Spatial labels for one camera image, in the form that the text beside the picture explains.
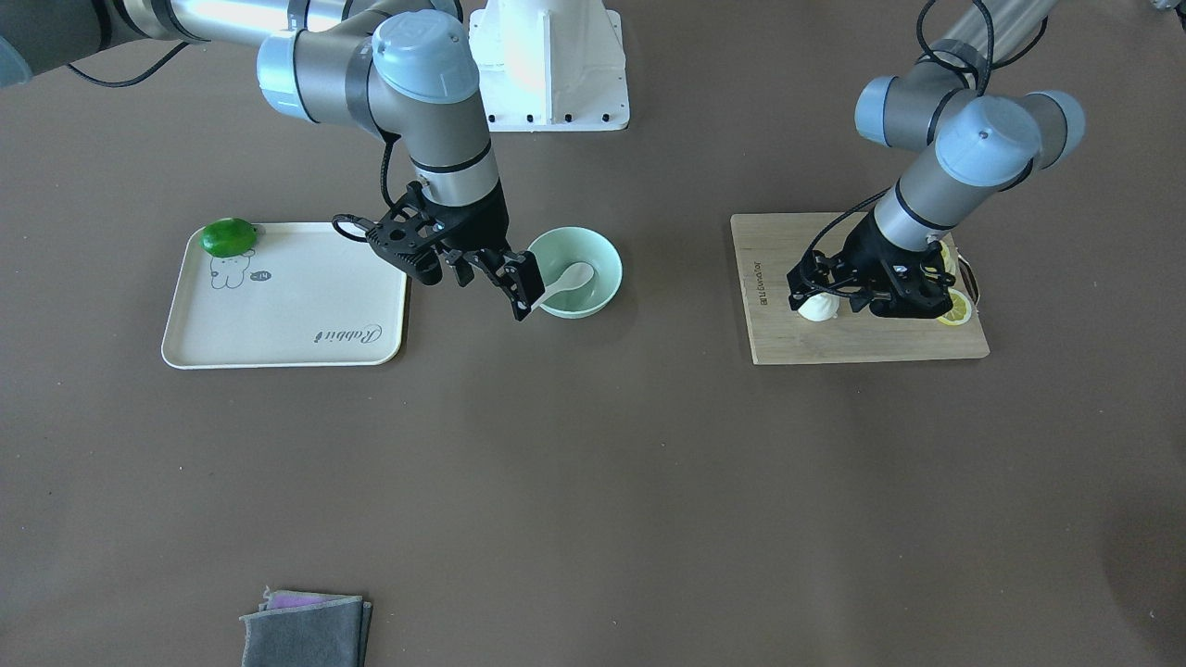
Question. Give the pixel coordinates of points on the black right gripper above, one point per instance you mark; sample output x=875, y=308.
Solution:
x=482, y=223

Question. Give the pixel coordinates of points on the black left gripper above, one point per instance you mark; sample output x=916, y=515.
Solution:
x=876, y=247

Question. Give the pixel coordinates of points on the white ceramic spoon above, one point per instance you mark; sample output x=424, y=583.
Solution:
x=573, y=278

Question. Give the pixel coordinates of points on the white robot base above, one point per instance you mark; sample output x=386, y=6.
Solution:
x=551, y=66

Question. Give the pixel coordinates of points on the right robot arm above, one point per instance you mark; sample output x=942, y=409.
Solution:
x=399, y=70

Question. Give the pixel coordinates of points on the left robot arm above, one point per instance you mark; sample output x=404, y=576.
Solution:
x=969, y=144

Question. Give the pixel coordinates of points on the light green bowl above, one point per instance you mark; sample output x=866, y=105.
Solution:
x=555, y=250

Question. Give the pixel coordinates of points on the wooden cutting board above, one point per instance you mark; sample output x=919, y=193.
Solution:
x=767, y=247

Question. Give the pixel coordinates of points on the lemon slice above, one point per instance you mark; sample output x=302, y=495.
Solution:
x=961, y=312
x=950, y=263

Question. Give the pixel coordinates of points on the white rabbit tray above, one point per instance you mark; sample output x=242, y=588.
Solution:
x=302, y=297

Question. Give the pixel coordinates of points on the green lime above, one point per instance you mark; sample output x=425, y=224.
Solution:
x=228, y=237

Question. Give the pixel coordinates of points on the grey folded cloth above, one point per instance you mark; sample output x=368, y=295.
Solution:
x=298, y=628

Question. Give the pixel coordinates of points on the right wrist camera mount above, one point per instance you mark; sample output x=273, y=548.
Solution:
x=408, y=237

